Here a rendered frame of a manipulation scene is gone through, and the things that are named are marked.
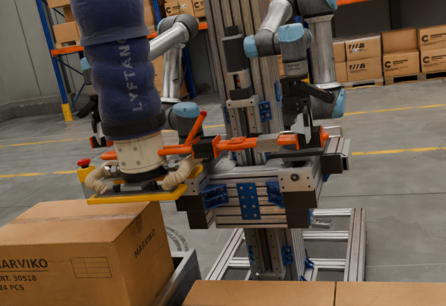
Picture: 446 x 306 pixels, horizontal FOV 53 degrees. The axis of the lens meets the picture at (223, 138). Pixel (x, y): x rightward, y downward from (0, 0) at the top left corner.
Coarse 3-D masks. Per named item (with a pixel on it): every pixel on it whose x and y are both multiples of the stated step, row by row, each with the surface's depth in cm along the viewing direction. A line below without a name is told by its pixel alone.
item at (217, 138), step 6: (198, 138) 157; (204, 138) 158; (210, 138) 157; (216, 138) 152; (192, 144) 150; (198, 144) 149; (204, 144) 149; (210, 144) 148; (192, 150) 151; (198, 150) 151; (204, 150) 150; (210, 150) 150; (216, 150) 150; (192, 156) 152; (198, 156) 150; (204, 156) 150; (210, 156) 149; (216, 156) 150
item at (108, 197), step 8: (152, 184) 151; (184, 184) 154; (96, 192) 161; (104, 192) 158; (112, 192) 157; (120, 192) 155; (128, 192) 154; (136, 192) 153; (144, 192) 151; (152, 192) 150; (160, 192) 149; (168, 192) 148; (176, 192) 148; (88, 200) 156; (96, 200) 155; (104, 200) 154; (112, 200) 153; (120, 200) 152; (128, 200) 151; (136, 200) 150; (144, 200) 150; (152, 200) 149; (160, 200) 148
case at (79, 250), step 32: (32, 224) 182; (64, 224) 176; (96, 224) 171; (128, 224) 166; (160, 224) 191; (0, 256) 170; (32, 256) 166; (64, 256) 162; (96, 256) 158; (128, 256) 163; (160, 256) 188; (0, 288) 175; (32, 288) 171; (64, 288) 166; (96, 288) 163; (128, 288) 161; (160, 288) 185
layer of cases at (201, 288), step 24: (192, 288) 191; (216, 288) 188; (240, 288) 185; (264, 288) 182; (288, 288) 179; (312, 288) 177; (336, 288) 174; (360, 288) 171; (384, 288) 169; (408, 288) 167; (432, 288) 164
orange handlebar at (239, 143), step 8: (280, 136) 148; (288, 136) 147; (328, 136) 141; (216, 144) 151; (224, 144) 149; (232, 144) 148; (240, 144) 148; (248, 144) 147; (256, 144) 146; (280, 144) 144; (288, 144) 144; (112, 152) 166; (160, 152) 156; (168, 152) 155; (176, 152) 154; (184, 152) 154; (104, 160) 163
